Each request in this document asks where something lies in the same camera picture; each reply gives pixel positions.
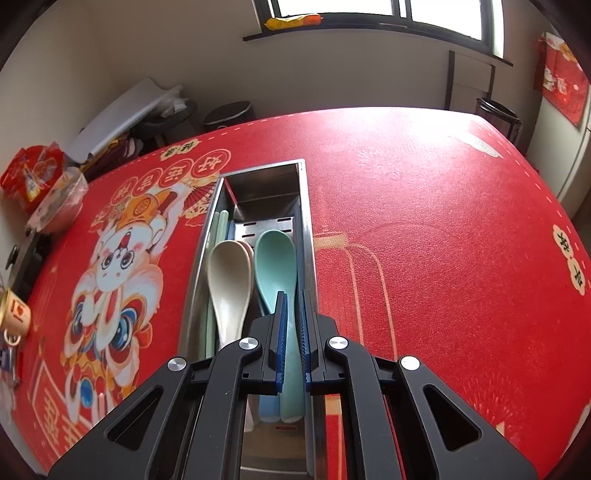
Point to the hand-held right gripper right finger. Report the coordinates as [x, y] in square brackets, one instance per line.
[307, 341]

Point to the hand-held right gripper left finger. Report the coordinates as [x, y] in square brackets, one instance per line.
[279, 341]

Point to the green spoon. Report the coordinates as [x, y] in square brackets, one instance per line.
[274, 263]

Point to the metal cutlery tray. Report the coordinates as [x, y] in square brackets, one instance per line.
[265, 184]

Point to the yellow cup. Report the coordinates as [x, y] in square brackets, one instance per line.
[16, 314]

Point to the blue spoon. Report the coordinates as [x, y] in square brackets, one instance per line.
[270, 408]

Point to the beige spoon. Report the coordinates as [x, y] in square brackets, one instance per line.
[228, 286]

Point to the pink spoon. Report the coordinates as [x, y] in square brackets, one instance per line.
[250, 258]

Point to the red printed tablecloth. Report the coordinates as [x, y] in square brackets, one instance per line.
[415, 230]

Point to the dark round trash can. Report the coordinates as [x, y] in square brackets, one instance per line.
[228, 117]

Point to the black bin with plastic bag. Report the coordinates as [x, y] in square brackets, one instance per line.
[171, 124]

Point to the pink bowl with plastic wrap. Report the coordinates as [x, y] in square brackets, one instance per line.
[60, 203]

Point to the black device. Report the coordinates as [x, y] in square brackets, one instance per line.
[32, 258]

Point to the bunch of keys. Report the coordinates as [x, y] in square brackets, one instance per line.
[9, 344]

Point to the silver rice cooker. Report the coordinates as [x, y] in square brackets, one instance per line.
[501, 120]

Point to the red snack bag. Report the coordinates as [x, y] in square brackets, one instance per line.
[32, 175]

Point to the cream refrigerator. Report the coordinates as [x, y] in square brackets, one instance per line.
[554, 152]

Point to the orange yellow packet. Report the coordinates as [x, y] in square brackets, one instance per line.
[291, 22]

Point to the dark framed window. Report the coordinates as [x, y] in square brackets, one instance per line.
[443, 9]

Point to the red hanging fabric organizer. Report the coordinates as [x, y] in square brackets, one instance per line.
[563, 78]

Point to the dark metal frame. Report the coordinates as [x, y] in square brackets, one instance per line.
[450, 78]

